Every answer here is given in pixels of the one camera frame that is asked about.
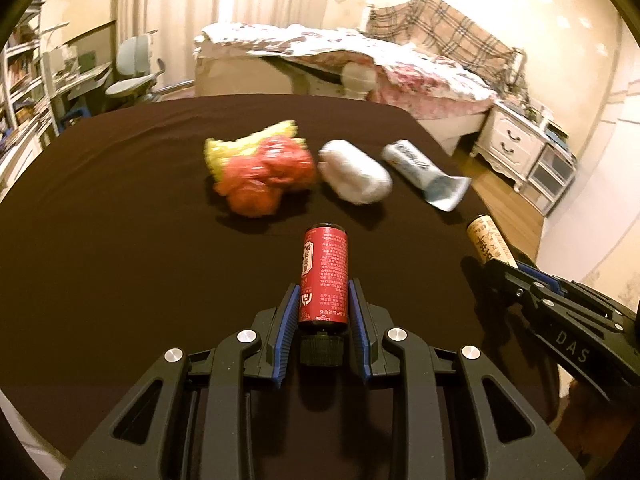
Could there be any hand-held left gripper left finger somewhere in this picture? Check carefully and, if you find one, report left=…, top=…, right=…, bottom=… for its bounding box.
left=60, top=282, right=301, bottom=480

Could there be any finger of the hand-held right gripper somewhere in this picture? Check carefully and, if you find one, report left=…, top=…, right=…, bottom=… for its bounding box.
left=480, top=257, right=545, bottom=322
left=515, top=259, right=577, bottom=299

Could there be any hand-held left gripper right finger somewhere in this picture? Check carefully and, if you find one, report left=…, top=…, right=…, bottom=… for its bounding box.
left=348, top=277, right=586, bottom=480

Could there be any beige labelled bottle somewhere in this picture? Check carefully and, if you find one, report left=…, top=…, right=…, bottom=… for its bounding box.
left=466, top=214, right=520, bottom=269

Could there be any red labelled bottle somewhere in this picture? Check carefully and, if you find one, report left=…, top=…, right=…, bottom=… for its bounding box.
left=298, top=222, right=350, bottom=367

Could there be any plastic drawer unit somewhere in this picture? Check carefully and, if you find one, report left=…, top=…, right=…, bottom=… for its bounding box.
left=520, top=125, right=579, bottom=217

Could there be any white squeezed tube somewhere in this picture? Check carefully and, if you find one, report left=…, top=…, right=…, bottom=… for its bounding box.
left=382, top=140, right=473, bottom=213

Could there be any white nightstand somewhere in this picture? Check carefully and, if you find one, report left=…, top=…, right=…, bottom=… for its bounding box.
left=470, top=100, right=552, bottom=194

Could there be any red plastic bag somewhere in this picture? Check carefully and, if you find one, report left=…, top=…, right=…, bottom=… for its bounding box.
left=214, top=135, right=319, bottom=219

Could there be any white crumpled bag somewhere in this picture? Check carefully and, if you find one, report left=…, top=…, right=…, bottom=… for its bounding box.
left=318, top=140, right=394, bottom=206

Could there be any white bed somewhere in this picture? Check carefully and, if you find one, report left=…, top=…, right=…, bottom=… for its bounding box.
left=192, top=0, right=532, bottom=157

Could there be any yellow plastic bag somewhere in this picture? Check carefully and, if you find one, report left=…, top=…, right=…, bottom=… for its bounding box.
left=203, top=120, right=307, bottom=182

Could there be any plaid blanket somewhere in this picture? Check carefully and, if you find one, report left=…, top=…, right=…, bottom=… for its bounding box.
left=364, top=0, right=527, bottom=92

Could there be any large cardboard box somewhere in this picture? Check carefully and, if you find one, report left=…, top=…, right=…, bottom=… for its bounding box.
left=194, top=52, right=297, bottom=99

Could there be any floral duvet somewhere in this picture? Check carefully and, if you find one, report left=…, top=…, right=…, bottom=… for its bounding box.
left=194, top=22, right=499, bottom=112

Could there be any grey office chair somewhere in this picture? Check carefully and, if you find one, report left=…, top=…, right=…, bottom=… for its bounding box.
left=104, top=35, right=167, bottom=107

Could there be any study desk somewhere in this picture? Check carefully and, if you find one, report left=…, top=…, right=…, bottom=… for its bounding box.
left=44, top=45, right=114, bottom=122

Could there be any white bookshelf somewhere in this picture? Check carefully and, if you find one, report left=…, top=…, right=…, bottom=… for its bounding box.
left=0, top=4, right=57, bottom=173

